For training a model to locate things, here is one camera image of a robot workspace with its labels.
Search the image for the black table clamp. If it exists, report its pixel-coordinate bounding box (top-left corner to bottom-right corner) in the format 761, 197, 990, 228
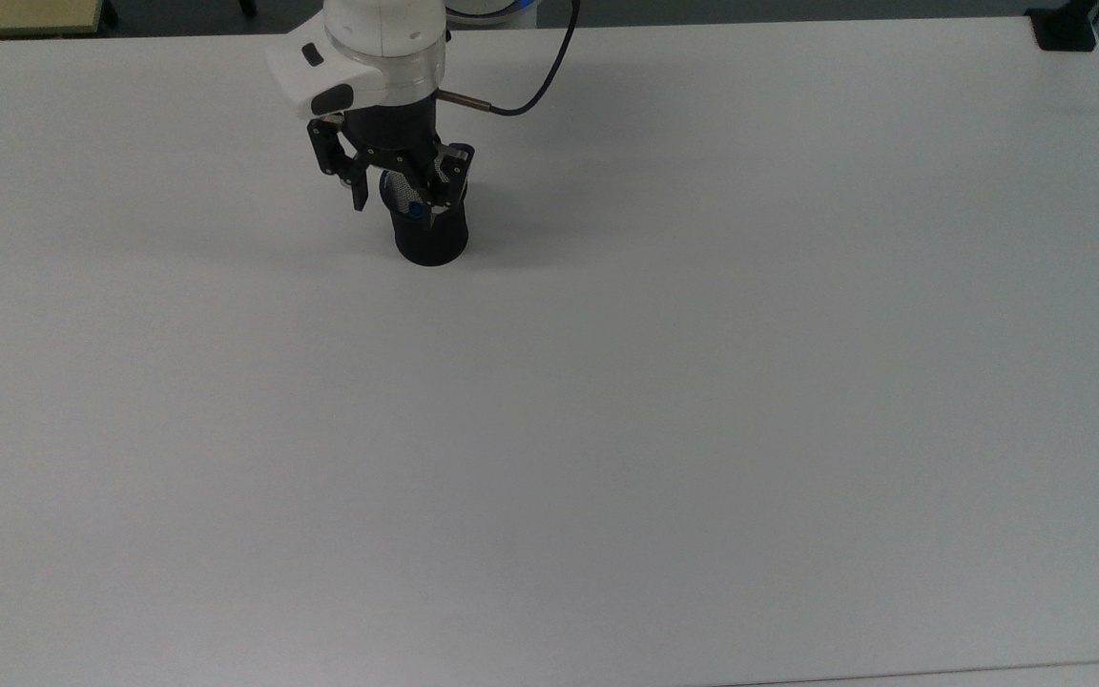
1025, 0, 1099, 52

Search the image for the black mesh pen cup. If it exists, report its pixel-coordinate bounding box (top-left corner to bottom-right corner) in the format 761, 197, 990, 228
380, 170, 471, 267

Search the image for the yellow wooden table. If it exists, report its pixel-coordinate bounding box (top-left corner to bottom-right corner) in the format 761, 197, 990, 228
0, 0, 104, 40

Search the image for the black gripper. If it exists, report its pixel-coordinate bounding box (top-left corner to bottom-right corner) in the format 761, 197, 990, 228
308, 95, 476, 231

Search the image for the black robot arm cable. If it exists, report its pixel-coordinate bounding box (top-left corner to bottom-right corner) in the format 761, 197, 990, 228
439, 0, 581, 118

